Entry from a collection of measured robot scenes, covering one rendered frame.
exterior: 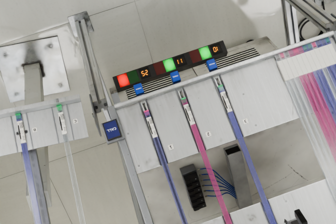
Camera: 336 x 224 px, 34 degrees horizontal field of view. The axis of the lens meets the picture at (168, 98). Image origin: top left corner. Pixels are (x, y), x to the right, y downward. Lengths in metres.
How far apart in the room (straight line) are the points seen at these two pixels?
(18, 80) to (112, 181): 0.69
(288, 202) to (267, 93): 0.31
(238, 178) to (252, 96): 0.41
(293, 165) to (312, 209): 0.49
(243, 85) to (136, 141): 0.34
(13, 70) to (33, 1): 0.30
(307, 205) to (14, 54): 1.27
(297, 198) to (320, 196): 0.06
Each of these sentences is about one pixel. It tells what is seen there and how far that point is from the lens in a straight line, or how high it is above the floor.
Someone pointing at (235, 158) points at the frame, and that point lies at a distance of 1.82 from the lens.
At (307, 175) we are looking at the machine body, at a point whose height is 0.62.
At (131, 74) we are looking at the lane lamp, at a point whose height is 0.65.
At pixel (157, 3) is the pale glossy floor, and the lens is 2.21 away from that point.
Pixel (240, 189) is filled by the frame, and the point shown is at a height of 0.66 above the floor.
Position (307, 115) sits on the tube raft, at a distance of 1.55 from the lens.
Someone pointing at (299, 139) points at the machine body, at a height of 0.62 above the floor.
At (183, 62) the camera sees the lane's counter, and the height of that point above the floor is 0.66.
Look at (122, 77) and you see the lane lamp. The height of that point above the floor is 0.65.
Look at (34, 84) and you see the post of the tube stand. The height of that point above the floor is 0.19.
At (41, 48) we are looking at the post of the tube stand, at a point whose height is 0.01.
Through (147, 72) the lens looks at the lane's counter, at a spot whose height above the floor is 0.66.
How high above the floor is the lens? 2.02
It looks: 57 degrees down
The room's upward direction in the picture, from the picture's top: 155 degrees clockwise
